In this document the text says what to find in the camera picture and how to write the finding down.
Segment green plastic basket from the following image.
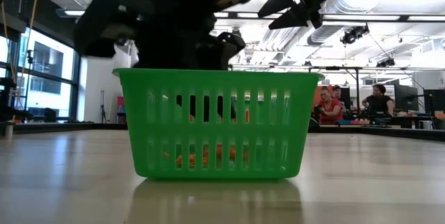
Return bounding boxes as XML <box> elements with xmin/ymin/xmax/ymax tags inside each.
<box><xmin>111</xmin><ymin>67</ymin><xmax>326</xmax><ymax>181</ymax></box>

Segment grey cylinder post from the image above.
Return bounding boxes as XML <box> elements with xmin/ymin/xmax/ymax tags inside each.
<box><xmin>3</xmin><ymin>122</ymin><xmax>15</xmax><ymax>140</ymax></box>

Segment dark office chair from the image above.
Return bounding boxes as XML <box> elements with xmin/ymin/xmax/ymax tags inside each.
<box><xmin>43</xmin><ymin>107</ymin><xmax>58</xmax><ymax>123</ymax></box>

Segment black aluminium table frame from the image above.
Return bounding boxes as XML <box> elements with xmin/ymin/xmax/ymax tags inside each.
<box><xmin>0</xmin><ymin>122</ymin><xmax>445</xmax><ymax>142</ymax></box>

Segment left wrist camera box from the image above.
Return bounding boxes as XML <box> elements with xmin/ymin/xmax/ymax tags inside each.
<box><xmin>196</xmin><ymin>31</ymin><xmax>247</xmax><ymax>71</ymax></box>

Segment cluttered office desk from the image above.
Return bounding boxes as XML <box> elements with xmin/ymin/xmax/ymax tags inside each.
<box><xmin>347</xmin><ymin>111</ymin><xmax>445</xmax><ymax>130</ymax></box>

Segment silver air duct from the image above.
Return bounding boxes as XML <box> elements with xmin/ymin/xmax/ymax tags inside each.
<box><xmin>307</xmin><ymin>0</ymin><xmax>369</xmax><ymax>47</ymax></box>

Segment yellow cable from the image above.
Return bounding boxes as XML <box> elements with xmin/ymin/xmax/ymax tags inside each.
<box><xmin>0</xmin><ymin>0</ymin><xmax>40</xmax><ymax>93</ymax></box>

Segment long ceiling light strip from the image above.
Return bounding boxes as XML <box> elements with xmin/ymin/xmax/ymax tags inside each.
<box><xmin>55</xmin><ymin>7</ymin><xmax>445</xmax><ymax>24</ymax></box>

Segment black ceiling spotlight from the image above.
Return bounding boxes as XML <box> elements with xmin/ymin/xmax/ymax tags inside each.
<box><xmin>339</xmin><ymin>24</ymin><xmax>371</xmax><ymax>47</ymax></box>
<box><xmin>375</xmin><ymin>58</ymin><xmax>396</xmax><ymax>68</ymax></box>

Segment large office window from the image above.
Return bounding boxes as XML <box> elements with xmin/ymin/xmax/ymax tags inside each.
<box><xmin>0</xmin><ymin>25</ymin><xmax>83</xmax><ymax>122</ymax></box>

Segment black computer monitor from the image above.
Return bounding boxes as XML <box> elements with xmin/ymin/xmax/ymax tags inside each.
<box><xmin>423</xmin><ymin>88</ymin><xmax>445</xmax><ymax>115</ymax></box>
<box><xmin>393</xmin><ymin>83</ymin><xmax>421</xmax><ymax>112</ymax></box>

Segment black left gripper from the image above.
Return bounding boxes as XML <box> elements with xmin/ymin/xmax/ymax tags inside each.
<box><xmin>121</xmin><ymin>0</ymin><xmax>252</xmax><ymax>123</ymax></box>

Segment thin black tripod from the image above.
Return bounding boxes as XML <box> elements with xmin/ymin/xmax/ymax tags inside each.
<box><xmin>99</xmin><ymin>90</ymin><xmax>108</xmax><ymax>125</ymax></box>

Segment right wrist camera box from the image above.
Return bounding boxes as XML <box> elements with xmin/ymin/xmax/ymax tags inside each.
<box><xmin>307</xmin><ymin>10</ymin><xmax>323</xmax><ymax>29</ymax></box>

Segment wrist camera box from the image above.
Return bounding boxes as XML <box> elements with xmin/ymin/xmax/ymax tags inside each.
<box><xmin>196</xmin><ymin>31</ymin><xmax>247</xmax><ymax>71</ymax></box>
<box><xmin>307</xmin><ymin>10</ymin><xmax>323</xmax><ymax>29</ymax></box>

